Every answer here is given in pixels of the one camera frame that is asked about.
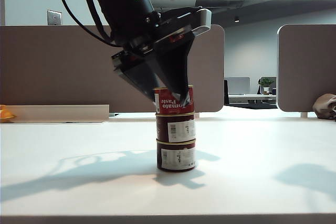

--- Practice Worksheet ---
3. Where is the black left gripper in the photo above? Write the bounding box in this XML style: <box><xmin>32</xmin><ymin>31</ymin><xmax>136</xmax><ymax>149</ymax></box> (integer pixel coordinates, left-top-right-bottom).
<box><xmin>111</xmin><ymin>7</ymin><xmax>202</xmax><ymax>106</ymax></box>

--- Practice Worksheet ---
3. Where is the red tomato paste can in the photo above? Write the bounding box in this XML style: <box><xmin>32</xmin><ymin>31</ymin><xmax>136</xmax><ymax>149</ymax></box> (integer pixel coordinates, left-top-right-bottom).
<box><xmin>155</xmin><ymin>112</ymin><xmax>197</xmax><ymax>143</ymax></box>
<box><xmin>156</xmin><ymin>138</ymin><xmax>197</xmax><ymax>173</ymax></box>
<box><xmin>153</xmin><ymin>84</ymin><xmax>195</xmax><ymax>116</ymax></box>

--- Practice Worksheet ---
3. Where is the grey background screen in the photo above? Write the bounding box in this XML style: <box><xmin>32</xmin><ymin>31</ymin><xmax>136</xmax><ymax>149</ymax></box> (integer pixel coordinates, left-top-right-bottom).
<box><xmin>225</xmin><ymin>77</ymin><xmax>250</xmax><ymax>95</ymax></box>

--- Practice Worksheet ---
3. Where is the white background desk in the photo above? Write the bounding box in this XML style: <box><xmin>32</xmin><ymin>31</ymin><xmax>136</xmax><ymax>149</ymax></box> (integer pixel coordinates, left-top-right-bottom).
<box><xmin>228</xmin><ymin>93</ymin><xmax>278</xmax><ymax>104</ymax></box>

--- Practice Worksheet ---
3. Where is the green potted plant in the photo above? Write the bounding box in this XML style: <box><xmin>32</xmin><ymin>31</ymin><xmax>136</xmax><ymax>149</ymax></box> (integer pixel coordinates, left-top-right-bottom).
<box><xmin>259</xmin><ymin>77</ymin><xmax>275</xmax><ymax>95</ymax></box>

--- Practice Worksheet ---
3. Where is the narrow brown desk partition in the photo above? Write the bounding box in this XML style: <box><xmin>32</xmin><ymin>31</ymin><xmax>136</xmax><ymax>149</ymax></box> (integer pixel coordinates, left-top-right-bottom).
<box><xmin>277</xmin><ymin>24</ymin><xmax>336</xmax><ymax>113</ymax></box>

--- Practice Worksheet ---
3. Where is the orange plastic bag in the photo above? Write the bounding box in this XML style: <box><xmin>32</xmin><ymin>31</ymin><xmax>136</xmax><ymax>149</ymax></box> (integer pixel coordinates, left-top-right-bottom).
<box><xmin>0</xmin><ymin>104</ymin><xmax>17</xmax><ymax>123</ymax></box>

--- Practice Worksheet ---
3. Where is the brown cloth bag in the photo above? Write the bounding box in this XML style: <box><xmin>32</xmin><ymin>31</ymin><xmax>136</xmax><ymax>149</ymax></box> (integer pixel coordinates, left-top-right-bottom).
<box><xmin>312</xmin><ymin>93</ymin><xmax>336</xmax><ymax>120</ymax></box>

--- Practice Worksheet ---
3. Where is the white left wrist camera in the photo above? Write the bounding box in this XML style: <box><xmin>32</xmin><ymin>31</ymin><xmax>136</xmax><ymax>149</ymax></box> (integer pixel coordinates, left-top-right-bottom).
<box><xmin>193</xmin><ymin>8</ymin><xmax>212</xmax><ymax>35</ymax></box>

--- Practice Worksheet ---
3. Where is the metal wall switch plate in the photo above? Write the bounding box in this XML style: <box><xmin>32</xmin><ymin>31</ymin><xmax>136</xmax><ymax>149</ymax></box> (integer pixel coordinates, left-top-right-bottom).
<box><xmin>47</xmin><ymin>9</ymin><xmax>63</xmax><ymax>26</ymax></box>

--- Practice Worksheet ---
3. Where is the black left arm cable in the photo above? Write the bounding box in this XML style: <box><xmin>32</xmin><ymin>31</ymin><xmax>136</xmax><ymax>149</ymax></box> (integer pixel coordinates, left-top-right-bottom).
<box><xmin>51</xmin><ymin>0</ymin><xmax>120</xmax><ymax>48</ymax></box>

